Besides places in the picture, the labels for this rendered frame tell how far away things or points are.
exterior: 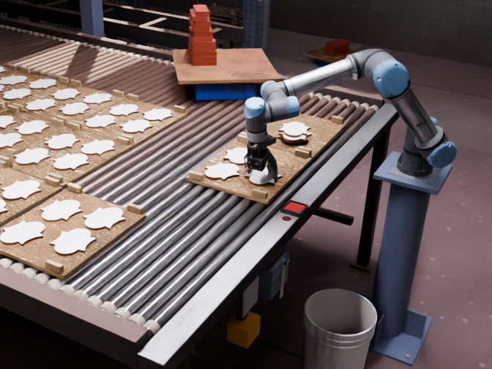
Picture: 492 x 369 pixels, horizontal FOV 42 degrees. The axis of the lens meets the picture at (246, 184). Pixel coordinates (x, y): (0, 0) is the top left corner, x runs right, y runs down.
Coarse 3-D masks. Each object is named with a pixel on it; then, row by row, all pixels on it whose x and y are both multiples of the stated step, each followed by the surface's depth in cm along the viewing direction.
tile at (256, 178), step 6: (264, 168) 250; (246, 174) 246; (252, 174) 246; (258, 174) 246; (264, 174) 246; (252, 180) 242; (258, 180) 242; (264, 180) 242; (270, 180) 242; (258, 186) 240
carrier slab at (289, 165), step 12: (240, 144) 272; (216, 156) 261; (276, 156) 263; (288, 156) 264; (204, 168) 251; (240, 168) 252; (288, 168) 254; (300, 168) 254; (192, 180) 243; (204, 180) 243; (216, 180) 243; (228, 180) 243; (240, 180) 244; (288, 180) 245; (228, 192) 238; (240, 192) 236; (276, 192) 237
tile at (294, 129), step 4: (284, 124) 280; (288, 124) 280; (292, 124) 280; (296, 124) 281; (300, 124) 281; (304, 124) 281; (284, 128) 277; (288, 128) 277; (292, 128) 277; (296, 128) 277; (300, 128) 277; (304, 128) 277; (308, 128) 278; (280, 132) 276; (284, 132) 274; (288, 132) 273; (292, 132) 274; (296, 132) 274; (300, 132) 274; (304, 132) 274; (288, 136) 272; (292, 136) 271; (296, 136) 271
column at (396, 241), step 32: (384, 160) 279; (416, 192) 267; (384, 224) 285; (416, 224) 276; (384, 256) 288; (416, 256) 287; (384, 288) 294; (384, 320) 301; (416, 320) 303; (384, 352) 297; (416, 352) 298
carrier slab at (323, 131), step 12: (288, 120) 297; (300, 120) 297; (312, 120) 298; (324, 120) 298; (276, 132) 284; (312, 132) 286; (324, 132) 287; (336, 132) 287; (276, 144) 273; (288, 144) 274; (300, 144) 274; (312, 144) 274; (324, 144) 275; (312, 156) 264
